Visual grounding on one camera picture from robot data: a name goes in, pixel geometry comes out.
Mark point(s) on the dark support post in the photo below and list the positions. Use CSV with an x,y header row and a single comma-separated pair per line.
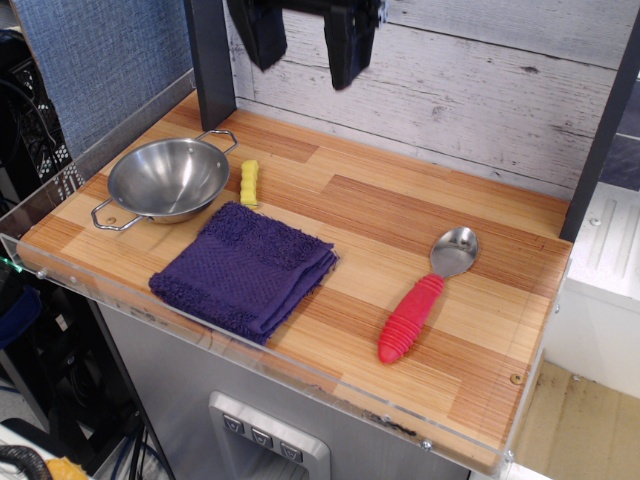
x,y
615,107
211,61

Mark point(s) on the dark right support post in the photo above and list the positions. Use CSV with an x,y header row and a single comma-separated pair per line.
x,y
615,107

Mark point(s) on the stainless toy fridge cabinet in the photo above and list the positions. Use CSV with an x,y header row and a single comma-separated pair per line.
x,y
174,371

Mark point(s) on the clear acrylic table guard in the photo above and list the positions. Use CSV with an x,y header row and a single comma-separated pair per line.
x,y
420,344

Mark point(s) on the dark left support post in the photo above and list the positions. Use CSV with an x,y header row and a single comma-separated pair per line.
x,y
211,61

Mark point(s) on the stainless steel two-handled bowl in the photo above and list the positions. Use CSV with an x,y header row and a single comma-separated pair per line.
x,y
169,181

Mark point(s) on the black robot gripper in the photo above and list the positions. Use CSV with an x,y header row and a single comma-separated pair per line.
x,y
349,32

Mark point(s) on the red-handled metal spoon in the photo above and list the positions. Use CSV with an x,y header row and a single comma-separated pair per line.
x,y
452,254

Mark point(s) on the purple folded towel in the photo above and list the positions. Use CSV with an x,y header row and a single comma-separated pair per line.
x,y
244,272

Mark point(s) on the yellow ridged plastic piece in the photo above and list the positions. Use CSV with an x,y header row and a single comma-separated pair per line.
x,y
248,184

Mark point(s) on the white ribbed appliance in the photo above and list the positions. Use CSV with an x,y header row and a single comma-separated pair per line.
x,y
593,330

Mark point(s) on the grey dispenser button panel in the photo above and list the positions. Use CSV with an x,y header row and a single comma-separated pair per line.
x,y
255,445

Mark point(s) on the black plastic crate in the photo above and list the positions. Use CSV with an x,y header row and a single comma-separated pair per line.
x,y
33,148

